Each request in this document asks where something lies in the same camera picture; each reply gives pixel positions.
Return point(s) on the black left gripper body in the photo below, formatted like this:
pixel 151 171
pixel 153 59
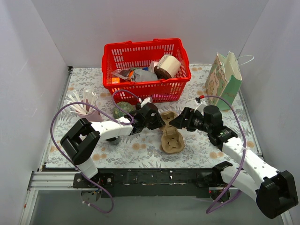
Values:
pixel 152 119

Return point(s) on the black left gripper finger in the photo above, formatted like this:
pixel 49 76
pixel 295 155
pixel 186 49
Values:
pixel 160 121
pixel 155 126

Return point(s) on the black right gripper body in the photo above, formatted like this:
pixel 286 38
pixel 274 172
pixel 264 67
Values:
pixel 185 118

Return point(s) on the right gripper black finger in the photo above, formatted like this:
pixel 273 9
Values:
pixel 178 122
pixel 186 113

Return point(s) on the brown cardboard cup carrier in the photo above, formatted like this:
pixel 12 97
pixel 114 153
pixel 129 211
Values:
pixel 172 140

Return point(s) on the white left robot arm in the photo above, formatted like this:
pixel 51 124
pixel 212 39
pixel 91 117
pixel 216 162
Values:
pixel 79 142

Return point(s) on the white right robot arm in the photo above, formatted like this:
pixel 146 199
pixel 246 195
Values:
pixel 273 191

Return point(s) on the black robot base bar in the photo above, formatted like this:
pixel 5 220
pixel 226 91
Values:
pixel 198 182

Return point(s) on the green netted melon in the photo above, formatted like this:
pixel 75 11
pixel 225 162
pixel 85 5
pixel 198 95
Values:
pixel 121 109

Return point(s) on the grey foil pouch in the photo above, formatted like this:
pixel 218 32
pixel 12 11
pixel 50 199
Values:
pixel 140 75

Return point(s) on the green illustrated paper bag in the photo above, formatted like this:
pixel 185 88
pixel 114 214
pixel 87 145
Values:
pixel 224 81

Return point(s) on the red plastic shopping basket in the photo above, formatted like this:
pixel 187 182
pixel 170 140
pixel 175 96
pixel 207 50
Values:
pixel 120 59

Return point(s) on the orange snack box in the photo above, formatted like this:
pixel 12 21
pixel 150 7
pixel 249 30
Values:
pixel 115 80

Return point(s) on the pink cup of straws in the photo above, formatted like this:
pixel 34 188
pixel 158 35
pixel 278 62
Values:
pixel 82 110

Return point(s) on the floral patterned table mat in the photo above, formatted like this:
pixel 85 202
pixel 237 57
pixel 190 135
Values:
pixel 144 150

